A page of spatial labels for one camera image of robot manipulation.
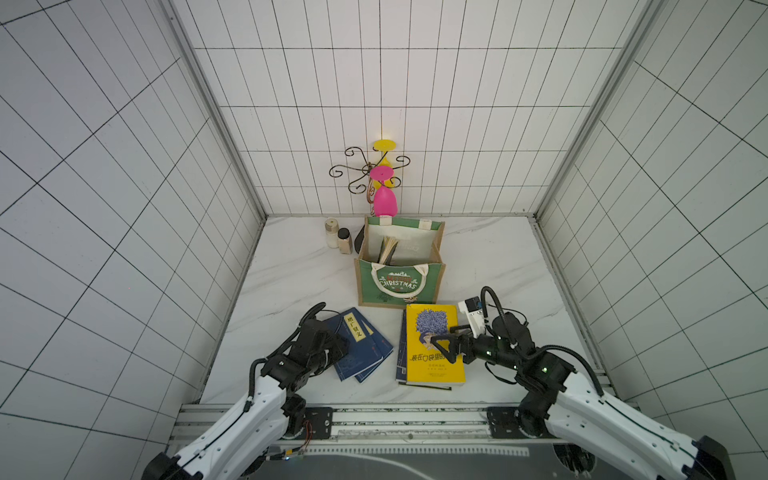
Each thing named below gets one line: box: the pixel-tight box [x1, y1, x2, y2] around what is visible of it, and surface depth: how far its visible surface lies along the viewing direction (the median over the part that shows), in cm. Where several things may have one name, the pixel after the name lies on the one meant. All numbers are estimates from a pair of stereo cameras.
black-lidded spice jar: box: [337, 227, 353, 255], surface depth 106 cm
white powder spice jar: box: [324, 217, 339, 249], surface depth 106 cm
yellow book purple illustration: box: [406, 304, 466, 385], surface depth 78 cm
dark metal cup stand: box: [328, 147, 411, 216], surface depth 92 cm
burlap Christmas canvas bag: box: [354, 216, 446, 307], surface depth 90 cm
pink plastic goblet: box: [370, 165, 399, 218], surface depth 96 cm
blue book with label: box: [329, 307, 383, 381], surface depth 85 cm
